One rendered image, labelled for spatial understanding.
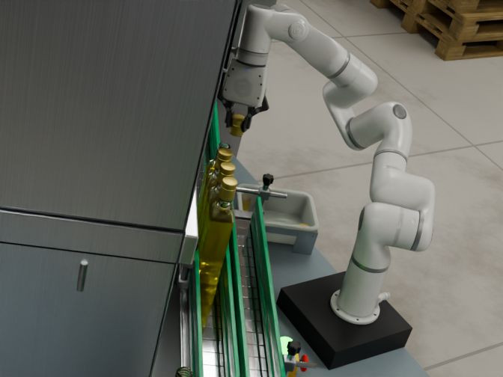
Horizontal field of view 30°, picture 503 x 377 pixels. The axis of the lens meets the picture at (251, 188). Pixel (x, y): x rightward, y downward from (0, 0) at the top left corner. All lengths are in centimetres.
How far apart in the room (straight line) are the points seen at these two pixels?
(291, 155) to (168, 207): 301
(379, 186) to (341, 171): 220
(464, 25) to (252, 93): 368
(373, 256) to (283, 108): 267
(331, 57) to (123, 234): 98
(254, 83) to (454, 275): 202
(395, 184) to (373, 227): 14
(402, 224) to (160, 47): 102
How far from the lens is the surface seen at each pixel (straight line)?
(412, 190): 227
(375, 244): 222
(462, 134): 516
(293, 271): 254
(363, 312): 234
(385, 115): 235
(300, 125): 473
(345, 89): 237
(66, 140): 141
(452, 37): 590
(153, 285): 157
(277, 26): 222
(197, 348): 194
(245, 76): 225
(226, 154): 215
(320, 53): 234
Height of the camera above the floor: 231
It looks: 34 degrees down
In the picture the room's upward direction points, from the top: 15 degrees clockwise
